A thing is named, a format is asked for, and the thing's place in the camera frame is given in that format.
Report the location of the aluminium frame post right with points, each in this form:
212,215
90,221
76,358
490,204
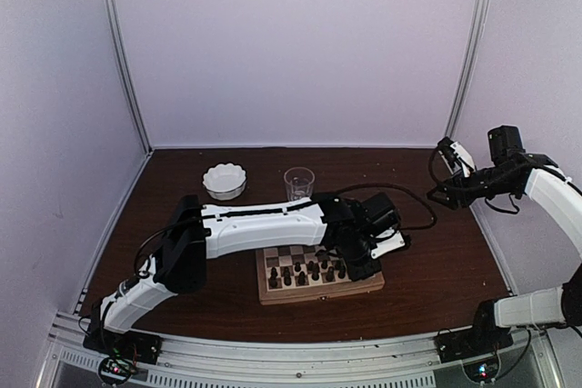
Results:
469,61

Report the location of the aluminium front rail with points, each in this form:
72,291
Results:
409,361

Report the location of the aluminium frame post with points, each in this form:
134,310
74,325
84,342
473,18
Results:
123,69
469,61

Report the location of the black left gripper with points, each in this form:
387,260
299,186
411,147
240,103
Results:
362,273

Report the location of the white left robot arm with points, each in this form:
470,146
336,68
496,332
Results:
197,233

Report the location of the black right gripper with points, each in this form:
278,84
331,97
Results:
451,186

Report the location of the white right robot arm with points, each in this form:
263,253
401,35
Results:
559,200

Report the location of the white scalloped bowl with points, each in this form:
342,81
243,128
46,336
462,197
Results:
225,181

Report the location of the aluminium frame post left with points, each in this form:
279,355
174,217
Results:
123,69

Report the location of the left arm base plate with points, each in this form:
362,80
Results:
133,346

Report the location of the clear drinking glass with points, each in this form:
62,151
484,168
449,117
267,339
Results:
299,183

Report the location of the wooden chess board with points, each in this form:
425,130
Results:
298,273

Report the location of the dark chess piece corner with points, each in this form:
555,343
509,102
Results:
272,281

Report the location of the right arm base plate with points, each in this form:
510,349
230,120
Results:
469,343

